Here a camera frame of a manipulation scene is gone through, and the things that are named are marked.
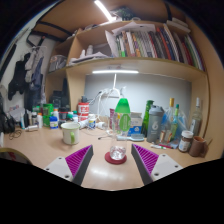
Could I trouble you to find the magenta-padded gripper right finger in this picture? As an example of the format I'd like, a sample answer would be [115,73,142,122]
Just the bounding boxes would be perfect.
[130,143,184,186]

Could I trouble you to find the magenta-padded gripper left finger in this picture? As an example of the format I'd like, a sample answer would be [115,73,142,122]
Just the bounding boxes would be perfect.
[43,144,94,186]

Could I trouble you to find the clear bottle with green cap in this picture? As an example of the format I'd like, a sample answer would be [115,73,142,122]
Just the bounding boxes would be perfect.
[110,97,132,162]

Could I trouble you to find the white tube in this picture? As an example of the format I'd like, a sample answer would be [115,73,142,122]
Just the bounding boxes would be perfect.
[149,144,167,150]

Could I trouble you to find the red pen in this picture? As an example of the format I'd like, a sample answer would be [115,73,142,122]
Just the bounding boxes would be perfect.
[152,142,174,150]

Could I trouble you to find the brown jar with white lid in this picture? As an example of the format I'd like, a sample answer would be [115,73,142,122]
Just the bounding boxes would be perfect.
[178,130,194,154]

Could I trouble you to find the grey shaker bottle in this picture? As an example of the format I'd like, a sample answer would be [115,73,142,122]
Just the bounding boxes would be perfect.
[146,105,165,144]

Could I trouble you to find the clear glass bottle gold cap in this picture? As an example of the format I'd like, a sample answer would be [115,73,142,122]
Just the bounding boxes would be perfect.
[159,97,176,144]

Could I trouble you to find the white bottle with blue label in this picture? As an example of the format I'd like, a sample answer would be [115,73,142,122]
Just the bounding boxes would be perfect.
[49,114,59,130]

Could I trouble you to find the round red coaster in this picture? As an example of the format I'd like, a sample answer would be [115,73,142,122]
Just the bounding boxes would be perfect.
[104,151,128,165]

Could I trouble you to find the brown mug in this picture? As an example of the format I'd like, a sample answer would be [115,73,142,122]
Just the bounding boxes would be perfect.
[188,135,209,158]

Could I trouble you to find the blue and white box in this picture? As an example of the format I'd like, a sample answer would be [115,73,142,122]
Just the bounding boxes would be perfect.
[128,111,144,136]

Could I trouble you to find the slim bottle with green cap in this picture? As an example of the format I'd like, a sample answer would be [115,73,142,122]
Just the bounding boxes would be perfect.
[171,103,180,139]

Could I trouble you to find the white pill bottle blue label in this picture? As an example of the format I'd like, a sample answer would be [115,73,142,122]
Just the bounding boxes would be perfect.
[87,113,97,130]

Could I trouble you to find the dark green glass bottle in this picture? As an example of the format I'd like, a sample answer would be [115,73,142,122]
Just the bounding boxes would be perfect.
[141,99,155,138]

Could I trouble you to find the green plastic container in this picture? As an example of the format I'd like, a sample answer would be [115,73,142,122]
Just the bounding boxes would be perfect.
[42,103,54,128]

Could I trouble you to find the red and white canister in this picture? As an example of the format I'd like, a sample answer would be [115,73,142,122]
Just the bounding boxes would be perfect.
[77,101,90,123]

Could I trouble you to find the tall clear glass bottle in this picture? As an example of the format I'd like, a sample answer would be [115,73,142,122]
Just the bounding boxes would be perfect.
[189,97,204,137]

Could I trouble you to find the magenta pouch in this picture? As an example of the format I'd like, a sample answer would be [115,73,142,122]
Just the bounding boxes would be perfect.
[109,108,116,129]

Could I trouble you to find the hanging dark clothes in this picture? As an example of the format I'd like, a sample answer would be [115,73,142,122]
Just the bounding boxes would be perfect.
[7,46,46,111]

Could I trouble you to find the white light bar under shelf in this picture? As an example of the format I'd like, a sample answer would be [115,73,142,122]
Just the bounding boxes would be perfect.
[91,69,140,75]

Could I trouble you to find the wooden shelf unit with books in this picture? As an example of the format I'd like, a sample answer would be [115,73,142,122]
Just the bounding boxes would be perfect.
[44,18,209,83]

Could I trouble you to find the white ceiling light strip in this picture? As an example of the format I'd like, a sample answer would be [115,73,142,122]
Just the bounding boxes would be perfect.
[93,0,114,22]

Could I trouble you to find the white mug with green handle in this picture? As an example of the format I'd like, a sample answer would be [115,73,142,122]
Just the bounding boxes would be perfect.
[60,121,81,146]

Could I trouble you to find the white wall power strip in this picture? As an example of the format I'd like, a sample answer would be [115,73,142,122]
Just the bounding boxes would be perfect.
[99,87,123,99]

